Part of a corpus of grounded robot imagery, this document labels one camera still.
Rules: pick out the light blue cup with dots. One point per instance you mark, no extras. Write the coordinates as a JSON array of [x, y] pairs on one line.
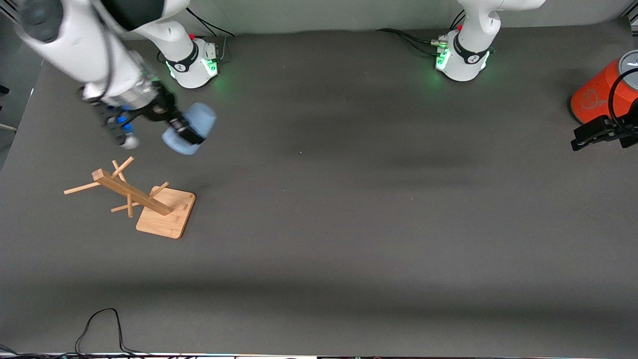
[[202, 117]]

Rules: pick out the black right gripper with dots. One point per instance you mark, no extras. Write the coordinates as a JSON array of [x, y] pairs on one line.
[[161, 107]]

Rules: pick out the orange cylindrical can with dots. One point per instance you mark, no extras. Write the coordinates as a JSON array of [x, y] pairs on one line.
[[595, 94]]

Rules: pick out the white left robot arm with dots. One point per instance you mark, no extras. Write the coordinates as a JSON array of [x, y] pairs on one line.
[[473, 30]]

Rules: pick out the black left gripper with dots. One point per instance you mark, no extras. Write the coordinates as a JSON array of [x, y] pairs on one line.
[[629, 133]]

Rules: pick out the wooden mug tree stand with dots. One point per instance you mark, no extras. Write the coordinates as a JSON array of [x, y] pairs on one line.
[[164, 219]]

